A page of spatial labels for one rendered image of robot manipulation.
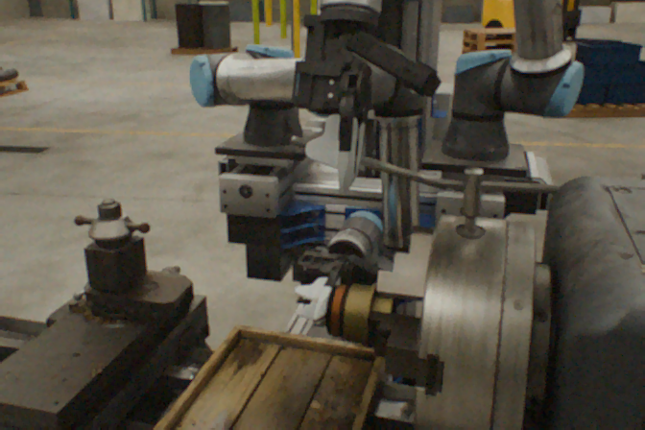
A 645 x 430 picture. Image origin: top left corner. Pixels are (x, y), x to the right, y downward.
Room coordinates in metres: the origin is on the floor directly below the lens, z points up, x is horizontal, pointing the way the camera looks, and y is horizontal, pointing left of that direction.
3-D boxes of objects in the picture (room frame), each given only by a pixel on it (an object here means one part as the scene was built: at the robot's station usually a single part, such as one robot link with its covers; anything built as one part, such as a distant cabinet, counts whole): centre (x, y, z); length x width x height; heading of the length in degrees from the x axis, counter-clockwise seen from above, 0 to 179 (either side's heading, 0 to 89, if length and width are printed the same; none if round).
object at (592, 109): (7.33, -3.29, 0.39); 1.20 x 0.80 x 0.79; 92
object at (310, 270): (0.91, -0.01, 1.08); 0.12 x 0.09 x 0.08; 163
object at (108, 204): (0.99, 0.37, 1.17); 0.04 x 0.04 x 0.03
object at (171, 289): (0.98, 0.35, 0.99); 0.20 x 0.10 x 0.05; 74
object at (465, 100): (1.36, -0.36, 1.33); 0.13 x 0.12 x 0.14; 50
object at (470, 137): (1.37, -0.35, 1.21); 0.15 x 0.15 x 0.10
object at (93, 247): (0.99, 0.37, 1.07); 0.07 x 0.07 x 0.10; 74
